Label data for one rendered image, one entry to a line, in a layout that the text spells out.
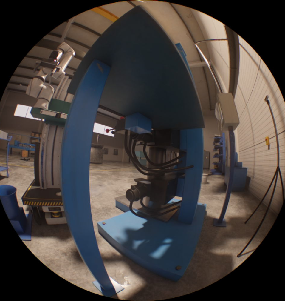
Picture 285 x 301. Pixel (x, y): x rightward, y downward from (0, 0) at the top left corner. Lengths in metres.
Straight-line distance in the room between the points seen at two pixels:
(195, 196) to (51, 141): 1.61
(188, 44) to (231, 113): 6.09
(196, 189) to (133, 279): 0.89
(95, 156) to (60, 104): 7.83
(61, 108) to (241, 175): 3.71
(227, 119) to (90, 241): 1.33
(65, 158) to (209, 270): 1.00
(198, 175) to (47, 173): 1.58
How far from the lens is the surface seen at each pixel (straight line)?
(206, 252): 1.05
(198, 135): 0.96
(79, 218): 0.24
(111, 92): 0.42
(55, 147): 1.28
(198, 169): 0.94
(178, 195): 1.02
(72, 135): 0.20
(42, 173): 1.28
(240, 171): 3.01
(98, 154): 8.95
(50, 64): 0.82
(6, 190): 1.34
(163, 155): 1.12
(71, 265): 0.90
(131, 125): 0.55
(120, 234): 0.92
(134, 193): 0.73
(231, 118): 1.24
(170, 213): 1.22
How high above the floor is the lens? 0.77
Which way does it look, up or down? 5 degrees up
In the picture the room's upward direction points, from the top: 4 degrees clockwise
